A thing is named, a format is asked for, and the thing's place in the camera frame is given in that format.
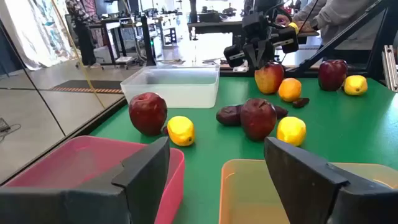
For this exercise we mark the yellow lemon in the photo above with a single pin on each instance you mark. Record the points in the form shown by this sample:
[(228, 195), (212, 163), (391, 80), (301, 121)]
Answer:
[(290, 130), (180, 130), (355, 85)]

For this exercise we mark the orange fruit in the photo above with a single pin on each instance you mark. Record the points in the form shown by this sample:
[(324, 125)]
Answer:
[(289, 90)]

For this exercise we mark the dark purple eggplant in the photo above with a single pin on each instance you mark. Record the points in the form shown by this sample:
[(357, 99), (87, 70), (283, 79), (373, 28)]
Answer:
[(228, 115)]

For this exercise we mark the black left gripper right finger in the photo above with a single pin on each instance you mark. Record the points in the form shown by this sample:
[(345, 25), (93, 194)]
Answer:
[(304, 186)]

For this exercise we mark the person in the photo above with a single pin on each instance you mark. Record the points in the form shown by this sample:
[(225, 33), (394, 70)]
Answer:
[(82, 37), (339, 15)]

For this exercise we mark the red and yellow apple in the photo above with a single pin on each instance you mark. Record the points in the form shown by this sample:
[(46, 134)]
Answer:
[(269, 79)]

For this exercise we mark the patterned white curtain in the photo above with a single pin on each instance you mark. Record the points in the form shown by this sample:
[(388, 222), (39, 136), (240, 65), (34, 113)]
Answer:
[(34, 31)]

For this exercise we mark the long black work table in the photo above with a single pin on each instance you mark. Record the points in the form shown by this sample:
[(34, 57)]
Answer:
[(214, 27)]

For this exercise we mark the dark red apple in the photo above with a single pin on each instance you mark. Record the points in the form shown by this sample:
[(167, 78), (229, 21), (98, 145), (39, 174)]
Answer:
[(258, 119), (332, 74), (147, 113)]

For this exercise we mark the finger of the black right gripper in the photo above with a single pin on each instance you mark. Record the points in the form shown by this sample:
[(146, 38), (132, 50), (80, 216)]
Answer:
[(251, 56), (266, 53)]

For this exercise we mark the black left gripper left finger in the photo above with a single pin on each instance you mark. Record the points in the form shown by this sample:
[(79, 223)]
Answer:
[(140, 186)]

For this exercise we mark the black office desk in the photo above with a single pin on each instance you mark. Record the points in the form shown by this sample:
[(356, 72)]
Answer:
[(107, 26)]

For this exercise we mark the aluminium extrusion rail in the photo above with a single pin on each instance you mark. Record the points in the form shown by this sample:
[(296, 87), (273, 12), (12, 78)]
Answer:
[(388, 68)]

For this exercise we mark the orange plastic bin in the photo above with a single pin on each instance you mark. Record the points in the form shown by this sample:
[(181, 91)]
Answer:
[(248, 193)]

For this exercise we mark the clear plastic bin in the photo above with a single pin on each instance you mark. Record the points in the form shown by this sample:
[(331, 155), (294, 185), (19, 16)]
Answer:
[(174, 93)]

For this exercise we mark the black mat with orange stripes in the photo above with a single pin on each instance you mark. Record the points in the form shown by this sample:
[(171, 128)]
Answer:
[(90, 84)]

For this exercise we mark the pink plastic bin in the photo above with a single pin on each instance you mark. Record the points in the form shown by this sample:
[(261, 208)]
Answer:
[(77, 155)]

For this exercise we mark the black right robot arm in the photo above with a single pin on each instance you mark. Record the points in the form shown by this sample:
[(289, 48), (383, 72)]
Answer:
[(264, 6)]

